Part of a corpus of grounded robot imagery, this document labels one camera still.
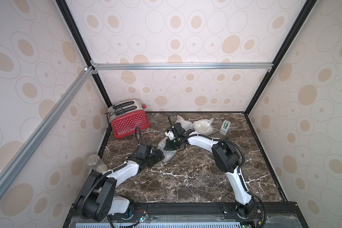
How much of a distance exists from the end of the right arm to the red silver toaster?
0.28 m

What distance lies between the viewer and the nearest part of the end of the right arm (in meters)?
0.76

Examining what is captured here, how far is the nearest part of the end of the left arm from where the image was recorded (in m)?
0.66

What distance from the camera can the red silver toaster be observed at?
95cm

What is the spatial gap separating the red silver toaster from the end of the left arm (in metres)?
0.31
